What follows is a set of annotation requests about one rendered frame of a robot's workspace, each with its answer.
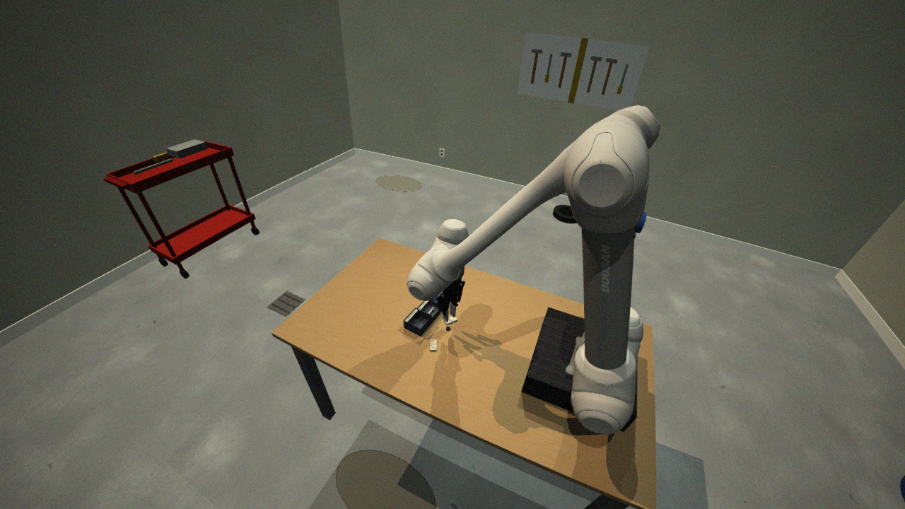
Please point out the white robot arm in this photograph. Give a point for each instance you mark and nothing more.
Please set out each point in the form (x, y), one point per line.
(605, 176)

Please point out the grey three-compartment labelled bin rack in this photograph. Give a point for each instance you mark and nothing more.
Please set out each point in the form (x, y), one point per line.
(416, 320)

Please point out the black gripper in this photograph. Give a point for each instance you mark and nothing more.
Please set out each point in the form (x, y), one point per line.
(452, 294)

